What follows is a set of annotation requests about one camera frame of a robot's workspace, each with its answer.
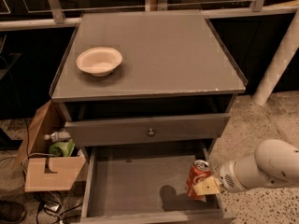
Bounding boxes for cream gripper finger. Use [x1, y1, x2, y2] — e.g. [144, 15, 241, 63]
[193, 176, 221, 196]

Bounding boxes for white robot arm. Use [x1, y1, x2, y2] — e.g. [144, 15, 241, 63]
[193, 139, 299, 196]

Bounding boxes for black and white cables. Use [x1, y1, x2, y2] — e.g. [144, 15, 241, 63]
[0, 119, 84, 224]

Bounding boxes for open grey middle drawer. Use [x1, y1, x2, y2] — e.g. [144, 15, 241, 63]
[80, 141, 235, 224]

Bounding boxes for round metal drawer knob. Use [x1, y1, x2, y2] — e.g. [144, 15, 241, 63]
[148, 128, 156, 137]

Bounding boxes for white slanted pole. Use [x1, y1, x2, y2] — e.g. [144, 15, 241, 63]
[252, 10, 299, 106]

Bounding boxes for grey drawer cabinet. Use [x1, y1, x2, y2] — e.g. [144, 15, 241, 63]
[49, 10, 249, 156]

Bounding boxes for green plastic bag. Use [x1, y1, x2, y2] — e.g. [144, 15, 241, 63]
[49, 139, 75, 157]

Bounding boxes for clear plastic bottle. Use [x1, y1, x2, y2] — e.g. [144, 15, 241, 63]
[44, 131, 71, 142]

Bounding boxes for brown cardboard box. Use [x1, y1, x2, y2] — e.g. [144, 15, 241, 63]
[13, 101, 86, 192]

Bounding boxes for black shoe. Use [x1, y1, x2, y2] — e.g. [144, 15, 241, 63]
[0, 201, 26, 223]

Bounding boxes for metal window railing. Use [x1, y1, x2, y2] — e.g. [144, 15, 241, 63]
[0, 0, 299, 31]

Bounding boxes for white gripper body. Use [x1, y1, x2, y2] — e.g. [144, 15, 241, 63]
[218, 160, 247, 193]

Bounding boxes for grey top drawer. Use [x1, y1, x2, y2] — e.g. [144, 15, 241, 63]
[65, 113, 230, 147]

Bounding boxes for red coke can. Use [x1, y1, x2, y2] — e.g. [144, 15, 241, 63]
[186, 160, 211, 201]

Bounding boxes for white paper bowl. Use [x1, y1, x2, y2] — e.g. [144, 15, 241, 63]
[76, 47, 122, 77]

